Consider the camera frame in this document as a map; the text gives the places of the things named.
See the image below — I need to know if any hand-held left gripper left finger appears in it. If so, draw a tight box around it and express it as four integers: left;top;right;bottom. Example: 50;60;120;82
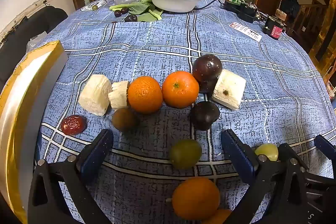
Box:
28;129;114;224

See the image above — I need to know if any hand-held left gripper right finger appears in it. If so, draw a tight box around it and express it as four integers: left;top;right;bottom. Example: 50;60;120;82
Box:
221;130;306;224

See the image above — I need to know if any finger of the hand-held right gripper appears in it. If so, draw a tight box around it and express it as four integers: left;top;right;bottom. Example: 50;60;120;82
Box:
278;143;318;182
314;135;336;161

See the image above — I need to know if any green plum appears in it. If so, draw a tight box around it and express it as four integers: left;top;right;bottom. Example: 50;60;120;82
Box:
254;143;279;162

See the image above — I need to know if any red jujube date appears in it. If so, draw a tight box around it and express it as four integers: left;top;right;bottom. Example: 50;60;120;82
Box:
61;114;87;136

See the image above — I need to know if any brown kiwi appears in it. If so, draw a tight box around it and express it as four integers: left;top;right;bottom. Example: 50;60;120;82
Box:
111;108;140;132

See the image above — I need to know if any dark purple plum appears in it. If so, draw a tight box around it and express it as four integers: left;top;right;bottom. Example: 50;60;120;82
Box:
199;78;219;94
192;54;223;83
190;101;221;131

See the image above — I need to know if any orange tangerine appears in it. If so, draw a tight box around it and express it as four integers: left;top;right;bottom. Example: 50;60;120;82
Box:
127;76;164;114
171;177;221;220
201;209;233;224
162;71;200;109

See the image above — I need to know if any square peeled sugarcane block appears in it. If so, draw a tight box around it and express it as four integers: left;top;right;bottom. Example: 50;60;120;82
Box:
211;69;247;111

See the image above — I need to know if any white tray with gold rim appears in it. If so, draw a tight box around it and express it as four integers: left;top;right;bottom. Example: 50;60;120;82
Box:
0;40;69;224

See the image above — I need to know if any white and red card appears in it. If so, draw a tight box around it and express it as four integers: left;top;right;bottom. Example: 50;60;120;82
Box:
229;22;262;42

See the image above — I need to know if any black box with red label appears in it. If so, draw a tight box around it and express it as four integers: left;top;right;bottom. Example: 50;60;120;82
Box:
263;17;286;41

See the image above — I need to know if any blue plaid tablecloth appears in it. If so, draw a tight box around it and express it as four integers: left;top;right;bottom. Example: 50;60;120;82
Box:
16;0;336;224

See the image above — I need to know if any crumpled clear plastic bag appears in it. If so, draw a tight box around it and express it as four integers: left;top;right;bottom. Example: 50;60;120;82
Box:
26;32;48;52

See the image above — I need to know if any black chair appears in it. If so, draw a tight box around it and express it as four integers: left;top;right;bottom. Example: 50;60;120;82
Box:
0;6;69;85

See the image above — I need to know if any dark hanging jacket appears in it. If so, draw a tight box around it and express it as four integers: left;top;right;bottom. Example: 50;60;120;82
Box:
280;0;300;20

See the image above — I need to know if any round white coaster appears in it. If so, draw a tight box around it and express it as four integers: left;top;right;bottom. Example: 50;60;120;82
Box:
80;0;106;12

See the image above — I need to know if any leafy green vegetable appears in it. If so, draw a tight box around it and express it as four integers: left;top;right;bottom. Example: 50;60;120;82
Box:
109;0;164;22

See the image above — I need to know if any black power cable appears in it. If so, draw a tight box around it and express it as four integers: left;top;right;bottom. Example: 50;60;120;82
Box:
193;0;242;10

